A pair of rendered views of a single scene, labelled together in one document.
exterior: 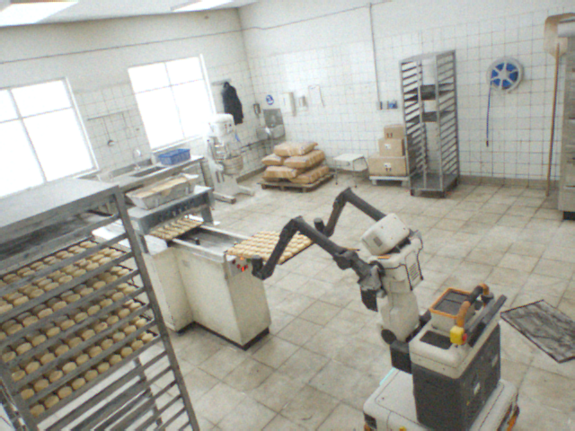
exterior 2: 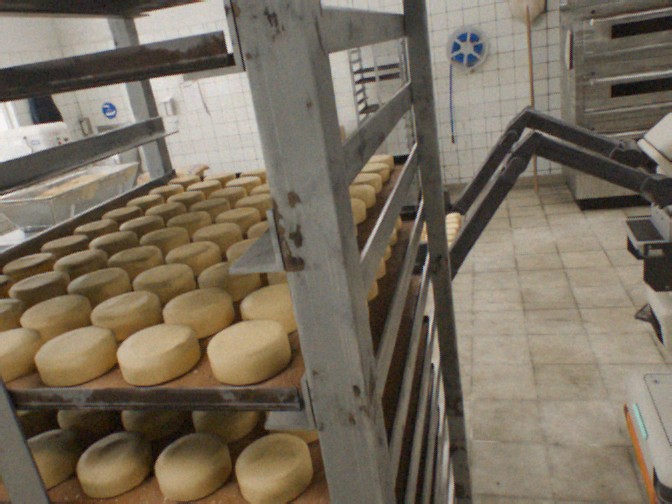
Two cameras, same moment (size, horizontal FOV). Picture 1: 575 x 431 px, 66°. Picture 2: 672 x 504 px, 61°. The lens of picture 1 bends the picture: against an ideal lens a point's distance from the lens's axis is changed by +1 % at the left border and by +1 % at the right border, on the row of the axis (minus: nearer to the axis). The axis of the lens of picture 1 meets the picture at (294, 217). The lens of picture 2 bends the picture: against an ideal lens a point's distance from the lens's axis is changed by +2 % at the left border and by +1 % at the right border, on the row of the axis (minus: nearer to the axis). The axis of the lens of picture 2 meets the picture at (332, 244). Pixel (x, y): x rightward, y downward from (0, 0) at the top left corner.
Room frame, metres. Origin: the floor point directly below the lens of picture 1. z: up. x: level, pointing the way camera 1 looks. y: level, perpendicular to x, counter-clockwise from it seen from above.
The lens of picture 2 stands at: (1.13, 1.25, 1.67)
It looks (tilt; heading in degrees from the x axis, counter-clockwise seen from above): 19 degrees down; 332
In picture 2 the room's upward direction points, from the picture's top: 9 degrees counter-clockwise
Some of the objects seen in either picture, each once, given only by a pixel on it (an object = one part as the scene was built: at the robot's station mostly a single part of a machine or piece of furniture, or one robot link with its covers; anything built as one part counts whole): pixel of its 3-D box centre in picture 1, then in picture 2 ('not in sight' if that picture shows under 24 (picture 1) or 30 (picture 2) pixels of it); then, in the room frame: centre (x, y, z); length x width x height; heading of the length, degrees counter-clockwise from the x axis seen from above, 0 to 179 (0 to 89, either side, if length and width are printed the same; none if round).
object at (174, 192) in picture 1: (164, 192); (75, 197); (3.68, 1.05, 1.25); 0.56 x 0.29 x 0.14; 133
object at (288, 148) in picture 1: (294, 148); (173, 176); (7.33, -0.22, 0.62); 0.72 x 0.42 x 0.17; 52
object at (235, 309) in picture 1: (222, 286); not in sight; (3.31, 0.71, 0.45); 0.70 x 0.34 x 0.90; 43
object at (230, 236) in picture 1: (183, 224); not in sight; (3.86, 1.02, 0.87); 2.01 x 0.03 x 0.07; 43
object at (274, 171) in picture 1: (286, 169); not in sight; (7.20, -0.02, 0.32); 0.72 x 0.42 x 0.17; 50
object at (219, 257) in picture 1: (155, 236); not in sight; (3.66, 1.24, 0.87); 2.01 x 0.03 x 0.07; 43
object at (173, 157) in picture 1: (175, 156); not in sight; (6.80, 1.64, 0.95); 0.40 x 0.30 x 0.14; 138
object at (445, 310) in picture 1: (453, 310); not in sight; (1.83, -0.70, 0.87); 0.23 x 0.15 x 0.11; 133
